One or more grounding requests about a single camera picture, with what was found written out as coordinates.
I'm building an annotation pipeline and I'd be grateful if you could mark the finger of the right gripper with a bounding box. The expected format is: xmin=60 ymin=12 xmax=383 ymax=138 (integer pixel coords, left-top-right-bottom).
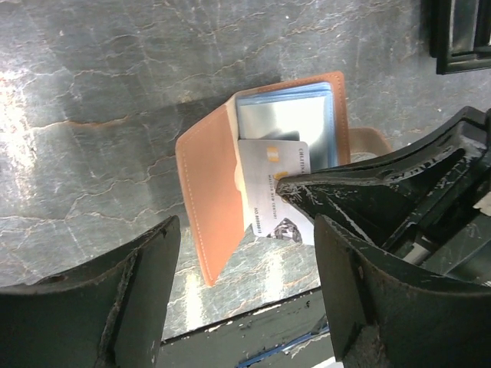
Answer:
xmin=276 ymin=107 xmax=490 ymax=253

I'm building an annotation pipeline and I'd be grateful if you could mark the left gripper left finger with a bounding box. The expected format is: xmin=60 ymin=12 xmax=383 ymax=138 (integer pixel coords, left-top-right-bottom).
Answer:
xmin=1 ymin=216 xmax=181 ymax=367

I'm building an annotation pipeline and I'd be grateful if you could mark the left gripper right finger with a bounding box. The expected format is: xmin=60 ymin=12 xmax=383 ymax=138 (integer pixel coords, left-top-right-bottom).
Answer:
xmin=315 ymin=215 xmax=490 ymax=367

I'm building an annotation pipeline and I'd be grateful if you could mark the brown leather card holder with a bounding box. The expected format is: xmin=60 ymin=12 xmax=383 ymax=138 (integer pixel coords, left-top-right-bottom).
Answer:
xmin=176 ymin=71 xmax=392 ymax=286

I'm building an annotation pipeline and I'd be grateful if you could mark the black plastic bin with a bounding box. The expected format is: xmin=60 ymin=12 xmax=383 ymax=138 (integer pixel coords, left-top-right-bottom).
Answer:
xmin=421 ymin=0 xmax=490 ymax=75

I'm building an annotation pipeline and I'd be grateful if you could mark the silver credit card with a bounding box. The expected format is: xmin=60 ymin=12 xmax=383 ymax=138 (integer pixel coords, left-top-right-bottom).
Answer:
xmin=238 ymin=140 xmax=314 ymax=245

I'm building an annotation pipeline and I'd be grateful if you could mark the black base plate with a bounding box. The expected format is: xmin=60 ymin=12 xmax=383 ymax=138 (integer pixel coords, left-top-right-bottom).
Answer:
xmin=156 ymin=287 xmax=335 ymax=367

